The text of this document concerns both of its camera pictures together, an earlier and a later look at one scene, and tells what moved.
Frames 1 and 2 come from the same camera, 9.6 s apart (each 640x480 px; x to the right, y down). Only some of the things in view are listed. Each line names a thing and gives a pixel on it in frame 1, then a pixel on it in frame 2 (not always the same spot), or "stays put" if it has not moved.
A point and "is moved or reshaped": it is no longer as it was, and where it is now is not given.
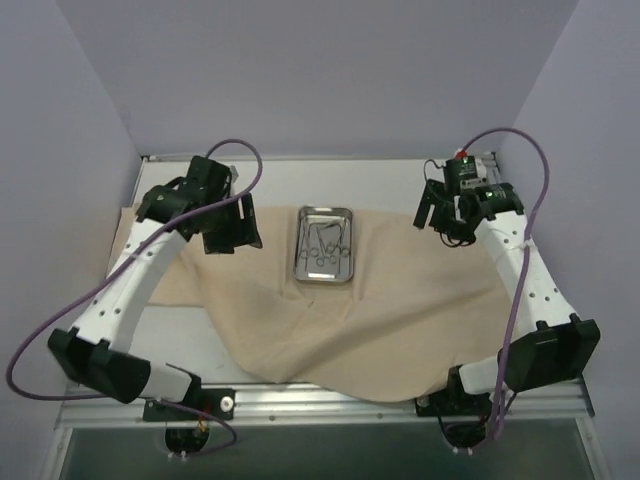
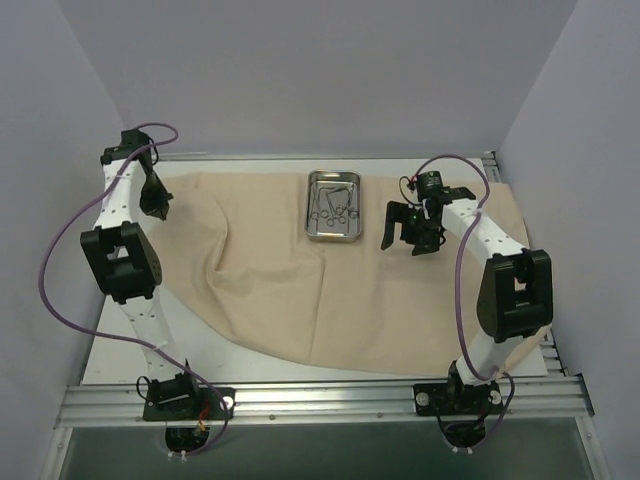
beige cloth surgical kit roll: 424,318 is moved or reshaped
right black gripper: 432,206 -> 405,223
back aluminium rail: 318,157 stays put
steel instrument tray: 324,244 -> 333,205
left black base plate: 221,401 stays put
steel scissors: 331,258 -> 341,219
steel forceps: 339,246 -> 352,212
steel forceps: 305,251 -> 318,211
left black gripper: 232,226 -> 153,197
